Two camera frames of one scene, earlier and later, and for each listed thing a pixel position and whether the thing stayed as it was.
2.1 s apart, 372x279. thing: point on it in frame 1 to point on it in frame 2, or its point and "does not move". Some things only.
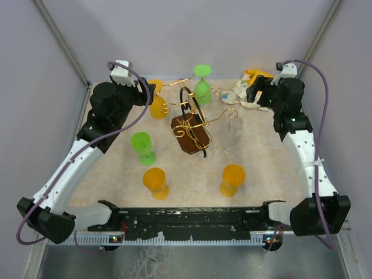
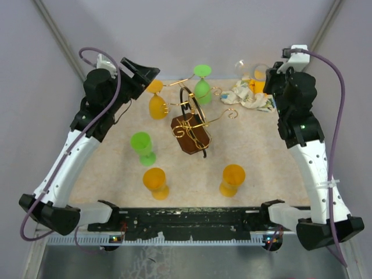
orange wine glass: [158, 110] does not move
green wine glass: [141, 143] does not move
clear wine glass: [235, 125] to [244, 69]
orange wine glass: [233, 175] does not move
